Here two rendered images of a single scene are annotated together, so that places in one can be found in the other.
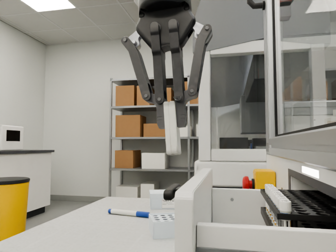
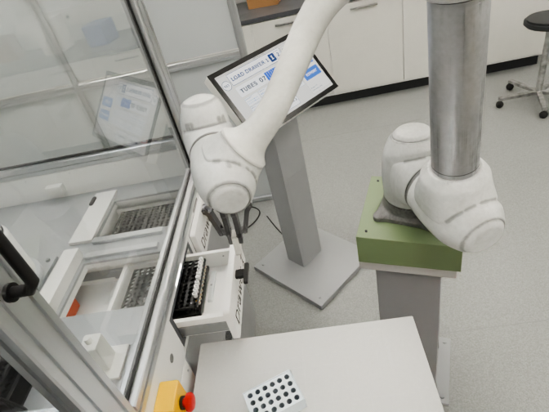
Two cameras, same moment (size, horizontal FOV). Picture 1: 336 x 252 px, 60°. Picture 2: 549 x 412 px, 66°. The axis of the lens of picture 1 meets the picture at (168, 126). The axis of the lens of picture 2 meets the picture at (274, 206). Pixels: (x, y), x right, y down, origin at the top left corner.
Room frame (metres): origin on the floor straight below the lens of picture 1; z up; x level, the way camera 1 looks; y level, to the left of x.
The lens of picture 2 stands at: (1.25, 0.06, 1.71)
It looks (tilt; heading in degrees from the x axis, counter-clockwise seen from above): 37 degrees down; 176
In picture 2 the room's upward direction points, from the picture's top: 14 degrees counter-clockwise
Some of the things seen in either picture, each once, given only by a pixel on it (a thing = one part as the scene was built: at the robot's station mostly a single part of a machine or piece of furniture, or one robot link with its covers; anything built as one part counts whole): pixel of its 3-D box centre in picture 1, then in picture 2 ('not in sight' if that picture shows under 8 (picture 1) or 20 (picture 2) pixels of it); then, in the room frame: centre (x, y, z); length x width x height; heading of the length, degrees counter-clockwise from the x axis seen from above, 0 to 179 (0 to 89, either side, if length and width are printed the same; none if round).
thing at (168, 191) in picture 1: (181, 191); (242, 273); (0.42, -0.02, 0.91); 0.07 x 0.04 x 0.01; 168
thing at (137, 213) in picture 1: (128, 212); not in sight; (0.89, 0.12, 0.77); 0.14 x 0.02 x 0.02; 68
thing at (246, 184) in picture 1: (248, 184); (187, 402); (0.72, -0.20, 0.88); 0.04 x 0.03 x 0.04; 168
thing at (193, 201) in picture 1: (200, 215); (235, 283); (0.41, -0.04, 0.87); 0.29 x 0.02 x 0.11; 168
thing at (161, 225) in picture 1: (176, 224); (274, 400); (0.72, -0.02, 0.78); 0.12 x 0.08 x 0.04; 100
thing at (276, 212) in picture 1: (274, 200); (198, 282); (0.39, -0.14, 0.90); 0.18 x 0.02 x 0.01; 168
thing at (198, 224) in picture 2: not in sight; (203, 219); (0.08, -0.11, 0.87); 0.29 x 0.02 x 0.11; 168
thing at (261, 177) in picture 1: (262, 184); (172, 404); (0.71, -0.23, 0.88); 0.07 x 0.05 x 0.07; 168
